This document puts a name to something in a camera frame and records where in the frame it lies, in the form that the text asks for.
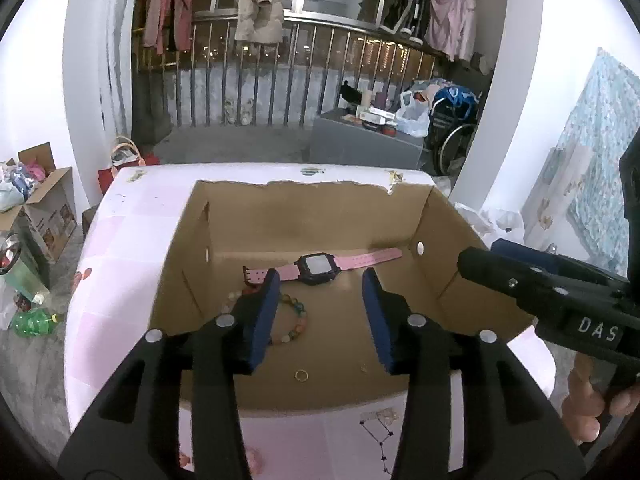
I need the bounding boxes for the metal balcony railing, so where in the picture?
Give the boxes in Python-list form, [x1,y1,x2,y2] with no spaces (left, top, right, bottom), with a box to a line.
[132,7,451,128]

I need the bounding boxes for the open printed cardboard box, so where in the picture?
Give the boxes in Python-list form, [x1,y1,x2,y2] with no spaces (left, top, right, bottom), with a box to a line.
[0,142,78,263]

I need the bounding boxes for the brown cardboard box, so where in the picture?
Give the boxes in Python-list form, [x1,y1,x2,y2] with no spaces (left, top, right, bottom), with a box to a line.
[149,180,538,413]

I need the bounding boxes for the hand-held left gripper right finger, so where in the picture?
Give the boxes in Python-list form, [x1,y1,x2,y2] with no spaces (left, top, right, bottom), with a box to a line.
[361,266,587,480]

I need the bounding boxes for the pink strap digital watch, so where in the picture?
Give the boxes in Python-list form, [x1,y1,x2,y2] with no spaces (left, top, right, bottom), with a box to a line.
[242,247,403,288]

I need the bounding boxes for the hanging black white jacket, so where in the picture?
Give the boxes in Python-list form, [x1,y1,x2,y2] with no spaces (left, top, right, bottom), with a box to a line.
[379,0,431,38]

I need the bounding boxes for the wheelchair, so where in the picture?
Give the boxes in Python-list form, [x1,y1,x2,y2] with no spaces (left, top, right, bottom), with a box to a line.
[425,92,483,176]

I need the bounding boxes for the white printed paper roll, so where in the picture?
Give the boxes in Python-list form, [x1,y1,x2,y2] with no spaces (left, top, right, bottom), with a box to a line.
[522,142,596,256]

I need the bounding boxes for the small cardboard box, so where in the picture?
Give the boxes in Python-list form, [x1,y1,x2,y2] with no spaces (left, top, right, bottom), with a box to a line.
[81,205,101,236]

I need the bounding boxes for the person's right hand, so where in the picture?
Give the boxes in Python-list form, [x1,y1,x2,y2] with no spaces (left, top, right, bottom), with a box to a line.
[560,352,640,443]

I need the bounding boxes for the turquoise canvas painting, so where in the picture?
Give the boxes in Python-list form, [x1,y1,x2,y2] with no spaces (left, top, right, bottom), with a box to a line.
[567,47,640,273]

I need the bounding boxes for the hanging pale pink shirt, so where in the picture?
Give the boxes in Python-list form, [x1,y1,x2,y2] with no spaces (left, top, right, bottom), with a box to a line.
[425,0,478,61]

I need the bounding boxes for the green translucent container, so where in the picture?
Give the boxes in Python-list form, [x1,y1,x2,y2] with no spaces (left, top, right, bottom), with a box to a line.
[0,232,51,306]

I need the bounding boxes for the hanging beige coat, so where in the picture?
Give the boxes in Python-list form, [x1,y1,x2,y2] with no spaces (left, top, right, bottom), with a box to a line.
[234,0,287,45]

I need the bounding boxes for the green plastic bottle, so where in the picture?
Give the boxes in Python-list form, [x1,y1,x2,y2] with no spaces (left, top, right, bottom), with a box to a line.
[10,308,66,337]

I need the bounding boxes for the hanging pink red clothes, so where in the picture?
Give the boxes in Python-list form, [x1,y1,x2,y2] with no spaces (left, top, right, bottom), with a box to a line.
[142,0,198,56]

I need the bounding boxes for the red paper bag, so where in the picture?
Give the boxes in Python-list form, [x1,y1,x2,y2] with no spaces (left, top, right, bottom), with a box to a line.
[97,136,161,198]

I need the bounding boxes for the white plastic bag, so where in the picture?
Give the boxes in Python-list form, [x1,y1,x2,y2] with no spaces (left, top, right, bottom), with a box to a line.
[395,89,431,137]
[0,180,26,212]
[470,202,526,246]

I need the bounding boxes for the multicolour bead bracelet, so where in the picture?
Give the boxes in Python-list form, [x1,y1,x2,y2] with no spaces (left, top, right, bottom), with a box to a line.
[220,287,308,346]

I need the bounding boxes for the grey cabinet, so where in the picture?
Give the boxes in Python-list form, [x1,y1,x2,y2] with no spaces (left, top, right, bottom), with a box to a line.
[309,107,426,171]

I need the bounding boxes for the flat white box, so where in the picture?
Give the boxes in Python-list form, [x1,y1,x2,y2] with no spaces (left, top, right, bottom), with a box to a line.
[357,107,398,126]

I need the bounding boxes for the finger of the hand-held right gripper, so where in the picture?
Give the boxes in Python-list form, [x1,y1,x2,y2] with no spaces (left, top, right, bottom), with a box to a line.
[490,239,626,286]
[457,246,631,318]

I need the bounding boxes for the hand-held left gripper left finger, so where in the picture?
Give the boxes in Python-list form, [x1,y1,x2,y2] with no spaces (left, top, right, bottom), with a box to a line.
[57,267,282,480]

